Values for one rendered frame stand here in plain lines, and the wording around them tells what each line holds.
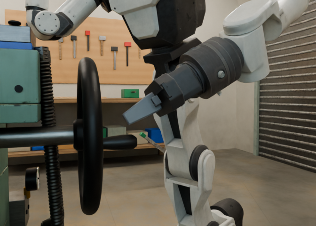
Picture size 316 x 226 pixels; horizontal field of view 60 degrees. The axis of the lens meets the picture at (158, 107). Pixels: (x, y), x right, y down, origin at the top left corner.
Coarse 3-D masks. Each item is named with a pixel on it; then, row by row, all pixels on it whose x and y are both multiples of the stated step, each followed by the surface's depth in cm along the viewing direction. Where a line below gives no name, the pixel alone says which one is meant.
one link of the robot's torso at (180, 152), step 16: (176, 112) 103; (192, 112) 99; (160, 128) 105; (176, 128) 107; (192, 128) 104; (176, 144) 105; (192, 144) 104; (176, 160) 106; (192, 160) 102; (176, 176) 112; (192, 176) 103
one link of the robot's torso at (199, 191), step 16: (208, 160) 103; (208, 176) 104; (176, 192) 113; (192, 192) 105; (208, 192) 107; (176, 208) 113; (192, 208) 106; (208, 208) 114; (192, 224) 112; (208, 224) 114
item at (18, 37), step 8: (0, 24) 45; (0, 32) 45; (8, 32) 45; (16, 32) 45; (24, 32) 46; (32, 32) 49; (0, 40) 45; (8, 40) 45; (16, 40) 45; (24, 40) 46; (32, 40) 49; (16, 48) 45; (24, 48) 46; (32, 48) 47
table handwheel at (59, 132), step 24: (96, 72) 44; (96, 96) 40; (96, 120) 39; (0, 144) 46; (24, 144) 48; (48, 144) 49; (72, 144) 51; (96, 144) 39; (96, 168) 39; (96, 192) 41
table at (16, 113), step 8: (0, 104) 43; (8, 104) 43; (16, 104) 43; (24, 104) 44; (32, 104) 44; (40, 104) 49; (0, 112) 42; (8, 112) 43; (16, 112) 43; (24, 112) 43; (32, 112) 44; (40, 112) 48; (0, 120) 42; (8, 120) 43; (16, 120) 43; (24, 120) 43; (32, 120) 44
